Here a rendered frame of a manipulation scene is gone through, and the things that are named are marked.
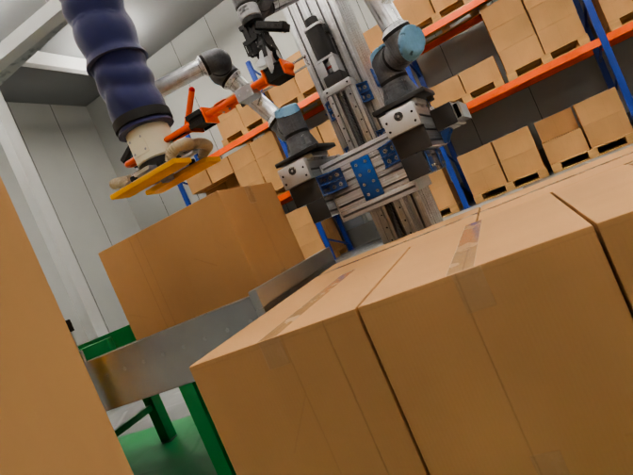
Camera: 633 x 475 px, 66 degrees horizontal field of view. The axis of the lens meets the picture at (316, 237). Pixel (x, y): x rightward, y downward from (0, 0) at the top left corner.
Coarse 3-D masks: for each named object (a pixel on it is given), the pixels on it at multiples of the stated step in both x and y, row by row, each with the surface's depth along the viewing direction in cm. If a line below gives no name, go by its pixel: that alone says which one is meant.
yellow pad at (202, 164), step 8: (192, 160) 195; (200, 160) 188; (208, 160) 188; (216, 160) 193; (192, 168) 190; (200, 168) 194; (176, 176) 194; (184, 176) 196; (160, 184) 198; (168, 184) 198; (176, 184) 204; (152, 192) 201; (160, 192) 207
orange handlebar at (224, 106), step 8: (288, 64) 161; (256, 80) 166; (256, 88) 167; (264, 88) 170; (232, 96) 170; (216, 104) 173; (224, 104) 172; (232, 104) 175; (208, 112) 175; (216, 112) 174; (224, 112) 177; (184, 128) 180; (168, 136) 183; (176, 136) 182; (184, 136) 186; (128, 160) 192
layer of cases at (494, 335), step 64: (576, 192) 108; (384, 256) 146; (448, 256) 98; (512, 256) 77; (576, 256) 74; (256, 320) 127; (320, 320) 90; (384, 320) 86; (448, 320) 82; (512, 320) 78; (576, 320) 75; (256, 384) 97; (320, 384) 92; (384, 384) 88; (448, 384) 84; (512, 384) 80; (576, 384) 77; (256, 448) 100; (320, 448) 94; (384, 448) 90; (448, 448) 86; (512, 448) 82; (576, 448) 78
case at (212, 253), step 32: (224, 192) 164; (256, 192) 183; (160, 224) 172; (192, 224) 167; (224, 224) 162; (256, 224) 175; (288, 224) 196; (128, 256) 180; (160, 256) 174; (192, 256) 169; (224, 256) 164; (256, 256) 167; (288, 256) 187; (128, 288) 183; (160, 288) 177; (192, 288) 172; (224, 288) 167; (128, 320) 186; (160, 320) 180
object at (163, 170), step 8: (160, 160) 178; (168, 160) 173; (176, 160) 171; (184, 160) 175; (160, 168) 173; (168, 168) 173; (176, 168) 178; (144, 176) 176; (152, 176) 175; (160, 176) 180; (128, 184) 182; (136, 184) 178; (144, 184) 181; (152, 184) 186; (120, 192) 182; (128, 192) 184; (136, 192) 189
